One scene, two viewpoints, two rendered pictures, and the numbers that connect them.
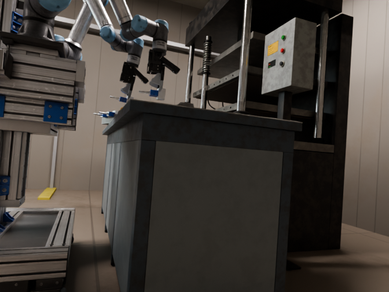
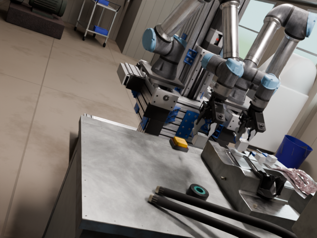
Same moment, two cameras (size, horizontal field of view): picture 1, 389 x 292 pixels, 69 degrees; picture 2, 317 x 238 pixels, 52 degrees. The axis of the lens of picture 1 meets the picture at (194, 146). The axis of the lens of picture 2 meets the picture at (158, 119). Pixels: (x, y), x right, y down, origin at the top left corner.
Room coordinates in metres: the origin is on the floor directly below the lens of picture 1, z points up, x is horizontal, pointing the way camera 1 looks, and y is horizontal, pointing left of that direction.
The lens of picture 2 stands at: (1.22, -1.19, 1.40)
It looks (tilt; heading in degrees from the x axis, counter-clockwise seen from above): 18 degrees down; 89
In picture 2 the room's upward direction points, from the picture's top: 24 degrees clockwise
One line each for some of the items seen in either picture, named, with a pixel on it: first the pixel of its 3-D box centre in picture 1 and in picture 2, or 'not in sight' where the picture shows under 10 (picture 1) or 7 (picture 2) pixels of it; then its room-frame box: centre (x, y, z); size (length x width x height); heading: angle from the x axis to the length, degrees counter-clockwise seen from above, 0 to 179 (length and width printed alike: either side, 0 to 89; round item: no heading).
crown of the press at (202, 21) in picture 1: (249, 38); not in sight; (2.59, -0.43, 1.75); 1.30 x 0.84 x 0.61; 20
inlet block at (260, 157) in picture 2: (109, 113); (253, 154); (1.82, 0.57, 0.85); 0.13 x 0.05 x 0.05; 128
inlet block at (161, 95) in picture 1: (151, 92); (196, 135); (1.44, 0.24, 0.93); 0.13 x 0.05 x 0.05; 107
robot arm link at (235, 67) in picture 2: (160, 32); (229, 72); (1.44, 0.22, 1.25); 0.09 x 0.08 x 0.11; 134
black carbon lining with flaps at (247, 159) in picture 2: not in sight; (254, 167); (1.73, 0.20, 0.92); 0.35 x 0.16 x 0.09; 110
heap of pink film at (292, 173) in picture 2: not in sight; (299, 177); (2.03, 0.39, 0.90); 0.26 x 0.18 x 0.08; 128
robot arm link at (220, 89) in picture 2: (159, 47); (221, 89); (1.44, 0.22, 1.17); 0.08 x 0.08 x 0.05
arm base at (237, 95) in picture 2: not in sight; (236, 92); (1.63, 0.87, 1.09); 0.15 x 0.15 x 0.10
